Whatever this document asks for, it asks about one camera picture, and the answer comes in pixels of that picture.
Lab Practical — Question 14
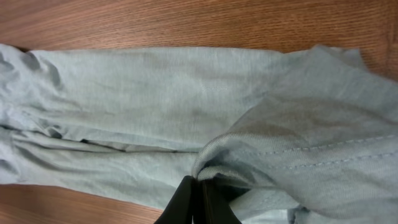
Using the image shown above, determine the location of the light blue t-shirt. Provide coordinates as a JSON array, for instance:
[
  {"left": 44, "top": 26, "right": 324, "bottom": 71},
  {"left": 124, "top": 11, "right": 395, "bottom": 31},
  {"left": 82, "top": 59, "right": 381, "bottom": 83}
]
[{"left": 1, "top": 45, "right": 397, "bottom": 223}]

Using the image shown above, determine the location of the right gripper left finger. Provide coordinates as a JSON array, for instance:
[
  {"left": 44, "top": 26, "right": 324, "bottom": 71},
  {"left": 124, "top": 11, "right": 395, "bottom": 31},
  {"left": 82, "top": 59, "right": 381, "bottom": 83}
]
[{"left": 154, "top": 176, "right": 193, "bottom": 224}]

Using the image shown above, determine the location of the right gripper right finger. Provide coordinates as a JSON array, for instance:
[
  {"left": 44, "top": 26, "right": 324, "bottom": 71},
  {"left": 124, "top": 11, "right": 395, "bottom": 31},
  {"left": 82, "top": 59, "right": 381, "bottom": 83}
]
[{"left": 198, "top": 180, "right": 241, "bottom": 224}]

